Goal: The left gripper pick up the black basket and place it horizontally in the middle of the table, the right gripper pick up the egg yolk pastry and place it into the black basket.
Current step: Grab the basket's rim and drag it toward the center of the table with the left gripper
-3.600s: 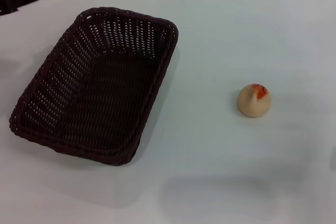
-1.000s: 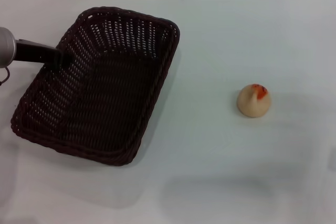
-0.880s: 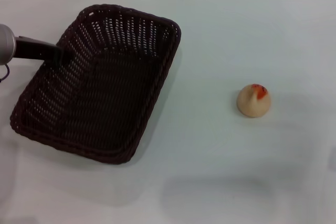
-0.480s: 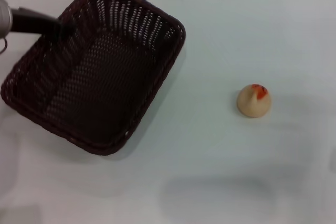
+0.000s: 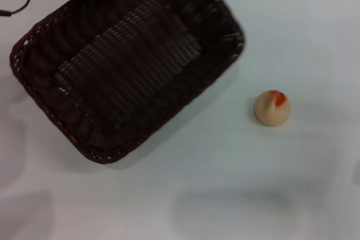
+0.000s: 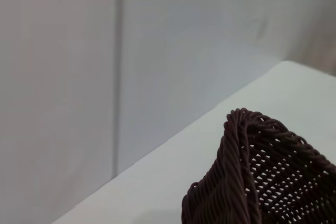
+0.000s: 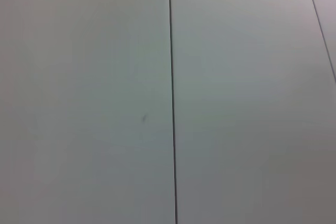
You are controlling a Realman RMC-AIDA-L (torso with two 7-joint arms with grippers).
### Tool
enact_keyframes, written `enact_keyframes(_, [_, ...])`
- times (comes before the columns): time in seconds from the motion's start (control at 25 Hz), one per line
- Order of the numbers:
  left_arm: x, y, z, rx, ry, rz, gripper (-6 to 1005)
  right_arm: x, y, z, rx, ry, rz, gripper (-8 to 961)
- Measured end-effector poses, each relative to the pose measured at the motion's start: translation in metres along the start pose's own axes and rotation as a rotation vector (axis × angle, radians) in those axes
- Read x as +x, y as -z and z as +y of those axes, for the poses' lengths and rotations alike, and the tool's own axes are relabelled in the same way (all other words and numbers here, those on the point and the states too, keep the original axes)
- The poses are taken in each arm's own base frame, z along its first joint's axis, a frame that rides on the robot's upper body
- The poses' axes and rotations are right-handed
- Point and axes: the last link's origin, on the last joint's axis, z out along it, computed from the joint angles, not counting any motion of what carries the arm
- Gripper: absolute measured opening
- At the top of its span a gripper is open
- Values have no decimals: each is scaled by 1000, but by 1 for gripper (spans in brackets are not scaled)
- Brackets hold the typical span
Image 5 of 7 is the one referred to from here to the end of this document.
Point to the dark brown woven basket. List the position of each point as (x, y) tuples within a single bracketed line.
[(135, 74)]

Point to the beige bun with orange top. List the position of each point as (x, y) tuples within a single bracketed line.
[(270, 112)]

